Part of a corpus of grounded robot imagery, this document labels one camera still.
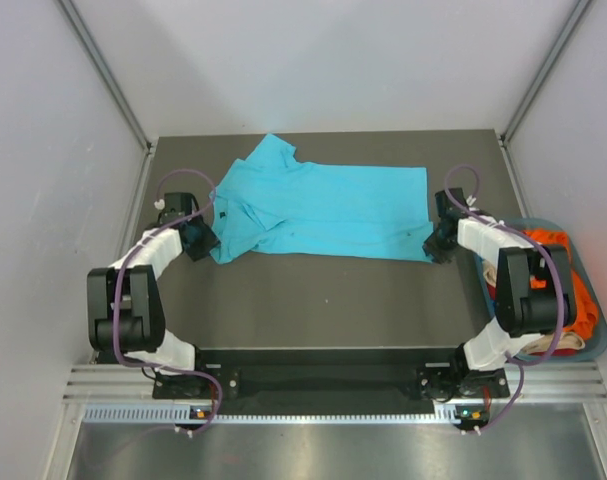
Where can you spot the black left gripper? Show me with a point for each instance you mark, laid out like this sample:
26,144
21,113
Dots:
209,239

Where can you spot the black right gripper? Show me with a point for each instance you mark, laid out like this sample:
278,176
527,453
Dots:
430,247

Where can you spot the cyan t shirt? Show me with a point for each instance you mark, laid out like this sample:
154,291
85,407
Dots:
271,203

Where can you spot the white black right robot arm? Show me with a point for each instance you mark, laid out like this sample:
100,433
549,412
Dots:
534,293

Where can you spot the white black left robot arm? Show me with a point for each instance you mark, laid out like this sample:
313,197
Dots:
125,314

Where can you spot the red t shirt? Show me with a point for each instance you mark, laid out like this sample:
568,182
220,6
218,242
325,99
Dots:
569,344

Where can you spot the blue laundry basket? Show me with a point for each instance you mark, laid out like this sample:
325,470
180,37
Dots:
598,343

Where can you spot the orange t shirt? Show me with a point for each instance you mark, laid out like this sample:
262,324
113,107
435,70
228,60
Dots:
587,315

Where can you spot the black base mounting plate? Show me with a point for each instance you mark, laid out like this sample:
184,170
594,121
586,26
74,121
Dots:
329,381

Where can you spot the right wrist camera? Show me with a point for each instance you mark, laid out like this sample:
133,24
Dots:
471,203

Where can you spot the white slotted cable duct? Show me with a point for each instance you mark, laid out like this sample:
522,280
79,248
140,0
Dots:
195,415

